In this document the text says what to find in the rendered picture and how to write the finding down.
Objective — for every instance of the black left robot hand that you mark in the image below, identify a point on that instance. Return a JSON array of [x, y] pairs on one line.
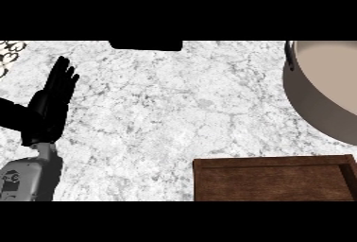
[[49, 104]]

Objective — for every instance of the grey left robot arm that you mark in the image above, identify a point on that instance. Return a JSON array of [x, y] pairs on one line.
[[26, 176]]

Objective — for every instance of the brown wooden tray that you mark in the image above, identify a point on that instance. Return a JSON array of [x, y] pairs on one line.
[[275, 179]]

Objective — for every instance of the large grey pot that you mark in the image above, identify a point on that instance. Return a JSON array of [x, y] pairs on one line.
[[321, 85]]

